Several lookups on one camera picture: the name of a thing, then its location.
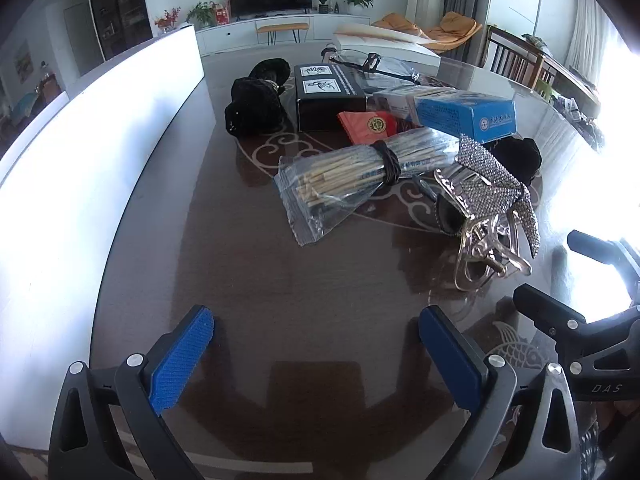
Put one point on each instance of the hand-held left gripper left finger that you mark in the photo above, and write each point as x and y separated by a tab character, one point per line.
182	360

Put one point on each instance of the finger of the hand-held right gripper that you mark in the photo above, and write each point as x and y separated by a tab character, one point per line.
607	252
550	315

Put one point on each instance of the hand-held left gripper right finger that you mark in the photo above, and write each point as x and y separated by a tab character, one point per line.
450	360

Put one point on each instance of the black fuzzy cloth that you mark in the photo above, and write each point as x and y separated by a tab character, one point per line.
520	157
272	72
255	107

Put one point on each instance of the clutter on sideboard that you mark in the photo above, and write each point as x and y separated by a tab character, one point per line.
580	120

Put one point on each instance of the rhinestone hair clip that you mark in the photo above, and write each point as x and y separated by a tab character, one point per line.
490	185

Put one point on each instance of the blue cardboard box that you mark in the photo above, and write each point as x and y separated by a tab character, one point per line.
465	117

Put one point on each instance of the wooden chair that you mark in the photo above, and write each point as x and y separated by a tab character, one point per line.
515	62

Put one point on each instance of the bag of wooden chopsticks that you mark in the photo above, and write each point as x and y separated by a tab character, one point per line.
340	175

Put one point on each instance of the orange red packet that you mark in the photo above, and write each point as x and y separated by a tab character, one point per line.
365	127

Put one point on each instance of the orange lounge chair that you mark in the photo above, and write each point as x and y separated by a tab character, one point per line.
450	30

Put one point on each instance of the clear plastic bag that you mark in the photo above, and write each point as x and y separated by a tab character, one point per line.
395	72

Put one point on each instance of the black box with white labels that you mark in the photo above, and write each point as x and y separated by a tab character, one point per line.
325	97

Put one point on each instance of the white flat box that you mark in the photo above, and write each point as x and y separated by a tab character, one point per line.
385	42

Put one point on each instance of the white television cabinet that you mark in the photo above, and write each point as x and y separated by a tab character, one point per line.
240	35

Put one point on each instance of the red flower vase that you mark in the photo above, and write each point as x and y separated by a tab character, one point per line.
167	19

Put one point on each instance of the green potted plant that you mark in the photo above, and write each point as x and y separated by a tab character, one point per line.
201	14

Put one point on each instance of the orange stool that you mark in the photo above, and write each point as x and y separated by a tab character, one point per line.
282	27

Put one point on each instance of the red gift box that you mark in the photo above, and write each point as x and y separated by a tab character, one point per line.
222	14

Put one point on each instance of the dark display cabinet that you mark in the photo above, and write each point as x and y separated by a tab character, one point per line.
120	5

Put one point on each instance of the small potted plant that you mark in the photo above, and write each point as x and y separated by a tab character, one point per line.
323	2

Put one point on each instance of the framed wall picture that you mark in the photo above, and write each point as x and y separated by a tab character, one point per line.
22	67

